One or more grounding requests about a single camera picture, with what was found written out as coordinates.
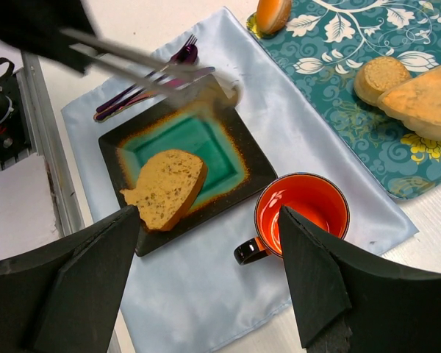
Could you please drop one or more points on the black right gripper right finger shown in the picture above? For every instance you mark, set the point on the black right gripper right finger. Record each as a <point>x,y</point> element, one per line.
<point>346,299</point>

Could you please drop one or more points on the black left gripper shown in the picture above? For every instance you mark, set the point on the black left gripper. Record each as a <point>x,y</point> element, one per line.
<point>34,27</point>

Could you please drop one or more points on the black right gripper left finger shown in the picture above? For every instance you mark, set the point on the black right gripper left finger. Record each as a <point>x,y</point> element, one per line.
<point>65,296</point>

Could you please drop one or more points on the metal serving tongs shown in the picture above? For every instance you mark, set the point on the metal serving tongs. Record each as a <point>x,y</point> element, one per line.
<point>142,69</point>

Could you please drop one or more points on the brown bread slice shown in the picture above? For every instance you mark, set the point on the brown bread slice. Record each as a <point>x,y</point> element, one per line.
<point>167,186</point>

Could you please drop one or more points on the small round bread roll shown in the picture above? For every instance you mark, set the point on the small round bread roll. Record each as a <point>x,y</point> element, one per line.
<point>378,76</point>

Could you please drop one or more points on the white foam board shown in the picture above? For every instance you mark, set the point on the white foam board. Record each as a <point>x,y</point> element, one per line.
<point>27,216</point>

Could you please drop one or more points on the orange black mug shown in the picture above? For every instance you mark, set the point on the orange black mug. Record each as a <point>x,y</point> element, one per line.
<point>311,195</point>

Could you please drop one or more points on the light blue cloth napkin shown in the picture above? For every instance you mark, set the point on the light blue cloth napkin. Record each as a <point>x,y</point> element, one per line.
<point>191,295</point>

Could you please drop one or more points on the iridescent purple knife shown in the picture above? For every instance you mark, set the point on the iridescent purple knife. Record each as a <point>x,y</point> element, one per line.
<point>132,101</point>

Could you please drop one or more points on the purple fork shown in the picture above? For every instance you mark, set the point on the purple fork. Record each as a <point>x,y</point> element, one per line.
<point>179,57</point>

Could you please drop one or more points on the purple spoon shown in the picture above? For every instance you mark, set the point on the purple spoon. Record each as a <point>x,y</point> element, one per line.
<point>99,117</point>

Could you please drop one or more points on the square green black plate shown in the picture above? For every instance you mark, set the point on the square green black plate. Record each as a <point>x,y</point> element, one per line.
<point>237,167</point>

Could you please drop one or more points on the teal floral tray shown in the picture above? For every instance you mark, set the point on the teal floral tray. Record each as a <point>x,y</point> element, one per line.
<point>321,49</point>

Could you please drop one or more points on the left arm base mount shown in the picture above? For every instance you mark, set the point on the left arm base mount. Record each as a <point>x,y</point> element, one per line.
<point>14,136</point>

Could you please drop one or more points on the aluminium frame rail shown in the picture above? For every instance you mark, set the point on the aluminium frame rail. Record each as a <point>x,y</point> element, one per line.
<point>46,141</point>

